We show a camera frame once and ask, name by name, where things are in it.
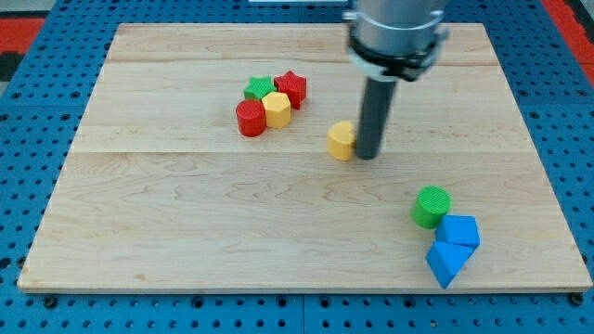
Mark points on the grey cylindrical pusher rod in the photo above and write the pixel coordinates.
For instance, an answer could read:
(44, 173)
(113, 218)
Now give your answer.
(373, 116)

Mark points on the wooden board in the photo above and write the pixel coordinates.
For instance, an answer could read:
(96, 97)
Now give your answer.
(161, 194)

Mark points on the red cylinder block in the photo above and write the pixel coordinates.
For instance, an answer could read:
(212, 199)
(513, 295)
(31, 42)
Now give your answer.
(251, 117)

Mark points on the red star block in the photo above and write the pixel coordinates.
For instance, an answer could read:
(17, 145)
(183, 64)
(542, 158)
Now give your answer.
(294, 86)

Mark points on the blue cube block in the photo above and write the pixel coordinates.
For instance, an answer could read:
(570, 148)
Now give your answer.
(460, 230)

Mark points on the yellow hexagon block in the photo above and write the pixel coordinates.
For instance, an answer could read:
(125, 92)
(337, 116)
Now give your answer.
(277, 109)

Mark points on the green cylinder block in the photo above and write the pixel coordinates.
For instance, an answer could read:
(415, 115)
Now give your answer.
(431, 205)

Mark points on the blue triangle block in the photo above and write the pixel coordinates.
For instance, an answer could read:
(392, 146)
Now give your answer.
(446, 260)

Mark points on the green star block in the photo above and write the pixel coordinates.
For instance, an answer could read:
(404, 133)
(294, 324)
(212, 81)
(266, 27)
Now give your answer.
(259, 87)

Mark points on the yellow heart block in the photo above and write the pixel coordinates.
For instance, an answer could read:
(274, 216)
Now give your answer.
(341, 141)

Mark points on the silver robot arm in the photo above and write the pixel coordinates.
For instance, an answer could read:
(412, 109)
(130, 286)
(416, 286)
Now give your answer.
(392, 40)

